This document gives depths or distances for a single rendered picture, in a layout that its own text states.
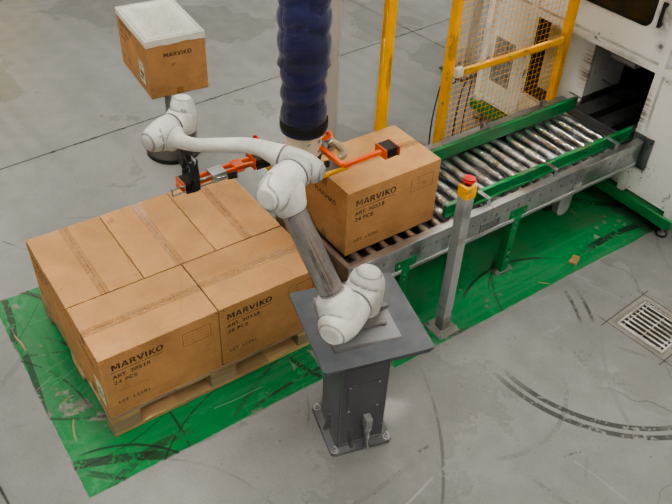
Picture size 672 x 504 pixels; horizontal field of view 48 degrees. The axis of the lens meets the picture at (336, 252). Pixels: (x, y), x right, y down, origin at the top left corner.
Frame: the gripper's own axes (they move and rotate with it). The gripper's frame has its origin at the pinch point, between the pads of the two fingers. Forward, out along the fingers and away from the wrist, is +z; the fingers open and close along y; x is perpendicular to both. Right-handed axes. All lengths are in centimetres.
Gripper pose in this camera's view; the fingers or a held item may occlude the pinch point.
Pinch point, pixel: (190, 181)
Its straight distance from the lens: 335.4
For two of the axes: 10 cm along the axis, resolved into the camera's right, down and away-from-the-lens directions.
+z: -0.4, 7.6, 6.5
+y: -5.7, -5.5, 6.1
